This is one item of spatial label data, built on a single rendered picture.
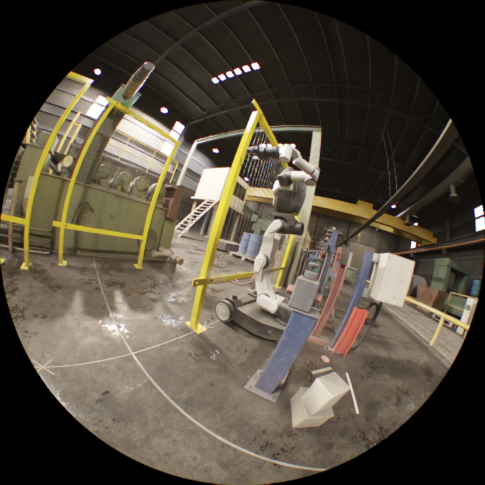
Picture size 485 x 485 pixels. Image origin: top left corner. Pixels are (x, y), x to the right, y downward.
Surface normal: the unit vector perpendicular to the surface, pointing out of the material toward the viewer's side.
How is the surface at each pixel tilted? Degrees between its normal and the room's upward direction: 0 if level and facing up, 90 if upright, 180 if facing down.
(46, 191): 90
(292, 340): 90
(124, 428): 0
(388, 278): 90
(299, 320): 90
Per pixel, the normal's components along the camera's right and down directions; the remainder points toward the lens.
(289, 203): -0.35, 0.10
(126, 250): 0.84, 0.25
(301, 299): -0.47, -0.11
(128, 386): 0.27, -0.96
